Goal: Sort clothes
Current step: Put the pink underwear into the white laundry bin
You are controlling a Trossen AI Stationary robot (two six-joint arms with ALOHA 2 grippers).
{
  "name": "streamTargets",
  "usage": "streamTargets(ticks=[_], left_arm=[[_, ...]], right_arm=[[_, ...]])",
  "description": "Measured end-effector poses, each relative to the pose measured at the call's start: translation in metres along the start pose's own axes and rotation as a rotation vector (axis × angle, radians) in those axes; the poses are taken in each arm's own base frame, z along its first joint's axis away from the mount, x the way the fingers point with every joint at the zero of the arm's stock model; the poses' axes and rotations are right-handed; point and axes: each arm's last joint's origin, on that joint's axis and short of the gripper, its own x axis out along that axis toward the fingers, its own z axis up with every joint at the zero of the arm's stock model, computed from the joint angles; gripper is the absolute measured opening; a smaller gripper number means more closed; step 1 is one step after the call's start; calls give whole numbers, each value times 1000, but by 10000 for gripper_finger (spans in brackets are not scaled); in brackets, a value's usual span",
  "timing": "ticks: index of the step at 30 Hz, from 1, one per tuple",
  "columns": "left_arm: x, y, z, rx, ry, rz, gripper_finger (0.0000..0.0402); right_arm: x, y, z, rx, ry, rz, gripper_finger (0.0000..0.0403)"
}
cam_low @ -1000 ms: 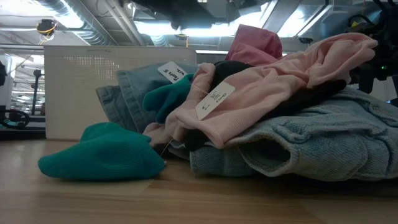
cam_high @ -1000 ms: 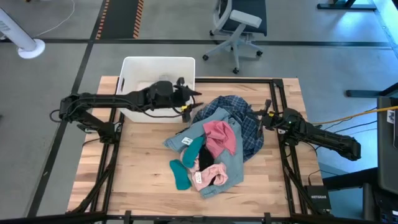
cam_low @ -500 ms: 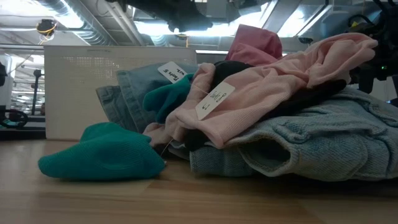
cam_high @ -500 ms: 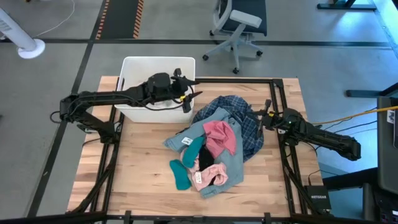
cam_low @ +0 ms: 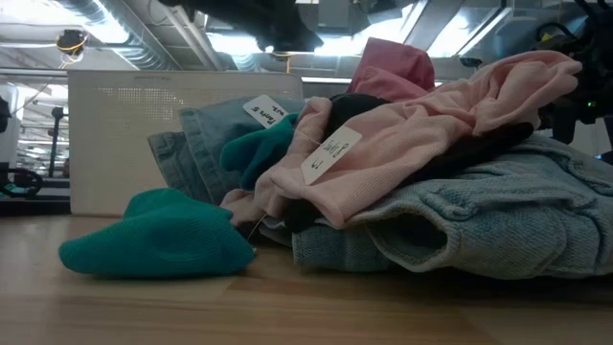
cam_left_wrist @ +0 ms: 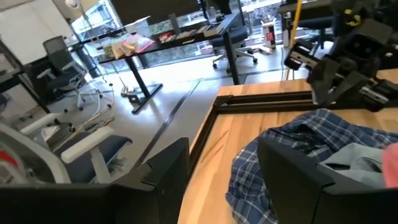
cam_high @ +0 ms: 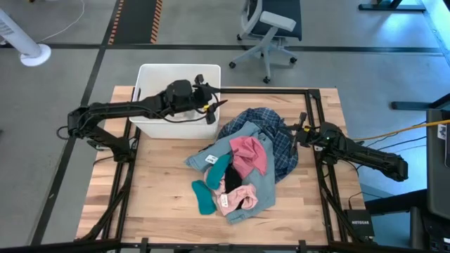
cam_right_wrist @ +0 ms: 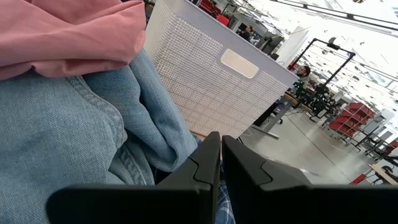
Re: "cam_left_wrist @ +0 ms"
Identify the black office desk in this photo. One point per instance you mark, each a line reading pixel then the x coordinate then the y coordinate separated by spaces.
pixel 231 62

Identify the blue plaid shirt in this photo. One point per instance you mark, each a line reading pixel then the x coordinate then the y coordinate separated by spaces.
pixel 245 186

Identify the grey mesh office chair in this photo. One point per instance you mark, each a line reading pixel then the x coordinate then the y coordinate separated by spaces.
pixel 56 49

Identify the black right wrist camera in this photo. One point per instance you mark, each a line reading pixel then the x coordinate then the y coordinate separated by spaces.
pixel 363 46

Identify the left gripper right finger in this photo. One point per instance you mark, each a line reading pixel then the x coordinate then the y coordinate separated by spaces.
pixel 295 193

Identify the white storage box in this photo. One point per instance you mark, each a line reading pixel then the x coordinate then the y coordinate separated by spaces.
pixel 138 26

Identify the white box red label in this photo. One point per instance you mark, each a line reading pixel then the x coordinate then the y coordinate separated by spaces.
pixel 269 35

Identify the coral pink garment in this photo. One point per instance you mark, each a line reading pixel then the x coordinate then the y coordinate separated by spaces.
pixel 391 168

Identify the white office chair dark seat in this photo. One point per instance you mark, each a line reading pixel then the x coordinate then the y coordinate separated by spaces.
pixel 87 146

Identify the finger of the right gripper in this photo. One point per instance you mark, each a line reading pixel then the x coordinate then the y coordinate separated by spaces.
pixel 323 81
pixel 351 88

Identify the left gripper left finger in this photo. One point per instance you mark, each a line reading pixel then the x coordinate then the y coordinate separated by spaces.
pixel 164 186

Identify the stack of books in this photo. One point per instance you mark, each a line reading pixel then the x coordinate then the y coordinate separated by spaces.
pixel 214 30

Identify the black metal table frame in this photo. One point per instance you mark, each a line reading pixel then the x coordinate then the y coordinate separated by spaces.
pixel 264 104

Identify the colourful packet pile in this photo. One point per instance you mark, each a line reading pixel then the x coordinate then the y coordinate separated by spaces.
pixel 133 43

